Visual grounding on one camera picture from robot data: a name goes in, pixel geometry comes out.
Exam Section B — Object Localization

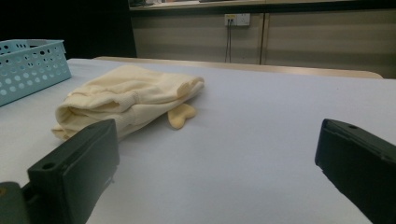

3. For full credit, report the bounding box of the cream cloth garment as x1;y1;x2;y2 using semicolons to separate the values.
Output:
50;63;205;143

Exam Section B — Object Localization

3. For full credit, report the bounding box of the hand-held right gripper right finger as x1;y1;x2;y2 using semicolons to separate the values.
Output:
314;118;396;224

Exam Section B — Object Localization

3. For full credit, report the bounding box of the black power cable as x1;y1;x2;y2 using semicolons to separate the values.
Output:
224;19;233;63

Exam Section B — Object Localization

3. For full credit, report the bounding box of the white table cover sheet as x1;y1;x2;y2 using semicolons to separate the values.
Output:
0;58;396;224

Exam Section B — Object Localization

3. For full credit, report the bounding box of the white wall power socket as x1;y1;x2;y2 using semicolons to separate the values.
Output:
224;13;251;27

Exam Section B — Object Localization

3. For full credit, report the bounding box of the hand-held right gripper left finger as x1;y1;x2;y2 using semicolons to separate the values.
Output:
21;119;120;224

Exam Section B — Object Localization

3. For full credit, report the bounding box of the light blue perforated plastic basket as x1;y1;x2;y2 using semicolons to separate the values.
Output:
0;38;73;107

